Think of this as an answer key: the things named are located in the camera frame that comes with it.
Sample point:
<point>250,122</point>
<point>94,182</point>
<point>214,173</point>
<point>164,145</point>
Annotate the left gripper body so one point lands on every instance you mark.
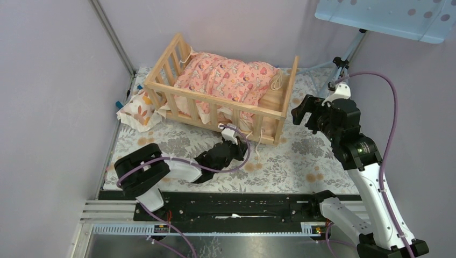
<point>235,152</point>

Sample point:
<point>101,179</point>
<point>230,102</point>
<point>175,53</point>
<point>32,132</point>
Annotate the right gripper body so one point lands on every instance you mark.
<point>319,120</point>

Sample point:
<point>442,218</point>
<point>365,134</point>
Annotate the wooden pet bed frame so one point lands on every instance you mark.
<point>200,110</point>

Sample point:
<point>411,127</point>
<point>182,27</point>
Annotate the pink patterned bed cushion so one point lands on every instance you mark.
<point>230,79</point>

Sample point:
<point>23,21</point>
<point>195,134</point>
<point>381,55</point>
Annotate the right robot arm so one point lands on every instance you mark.
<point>384,234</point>

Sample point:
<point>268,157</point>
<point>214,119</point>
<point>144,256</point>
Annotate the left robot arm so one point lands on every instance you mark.
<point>140,172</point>

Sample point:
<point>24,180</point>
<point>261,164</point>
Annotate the black tripod stand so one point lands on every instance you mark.
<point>342,63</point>

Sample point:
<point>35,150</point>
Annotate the floral table mat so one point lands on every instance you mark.
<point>302,162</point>

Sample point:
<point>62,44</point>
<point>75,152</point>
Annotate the floral small pillow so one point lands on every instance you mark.
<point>139,113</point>

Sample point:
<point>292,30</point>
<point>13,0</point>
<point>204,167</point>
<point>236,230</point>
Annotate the blue toy item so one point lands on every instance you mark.
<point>137,98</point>

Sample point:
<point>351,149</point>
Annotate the light blue perforated panel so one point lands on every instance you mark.
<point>425,21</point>

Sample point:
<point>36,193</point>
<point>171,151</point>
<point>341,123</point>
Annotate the grey diagonal pole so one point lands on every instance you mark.
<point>112,35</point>

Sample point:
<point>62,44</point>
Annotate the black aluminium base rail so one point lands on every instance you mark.
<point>214,212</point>

